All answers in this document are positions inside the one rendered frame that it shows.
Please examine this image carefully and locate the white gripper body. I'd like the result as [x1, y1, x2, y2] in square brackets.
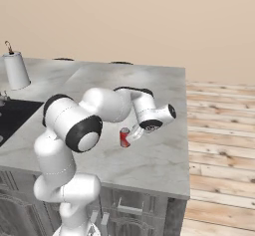
[127, 124, 146, 145]

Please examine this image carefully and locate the red soda can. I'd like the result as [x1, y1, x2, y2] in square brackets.
[119, 126, 131, 148]

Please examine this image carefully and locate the grey drawer front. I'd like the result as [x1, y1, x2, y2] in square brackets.
[111, 189, 157, 218]

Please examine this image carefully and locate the grey cupboard door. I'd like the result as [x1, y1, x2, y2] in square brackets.
[0, 169, 46, 236]
[109, 215, 157, 236]

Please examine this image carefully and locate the grey sink tap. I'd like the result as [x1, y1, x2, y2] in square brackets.
[0, 90, 10, 108]

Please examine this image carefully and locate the pale drawer handle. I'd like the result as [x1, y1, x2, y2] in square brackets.
[116, 196, 144, 215]

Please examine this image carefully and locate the pale cupboard door handle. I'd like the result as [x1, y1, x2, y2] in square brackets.
[100, 212, 111, 230]
[89, 209, 100, 226]

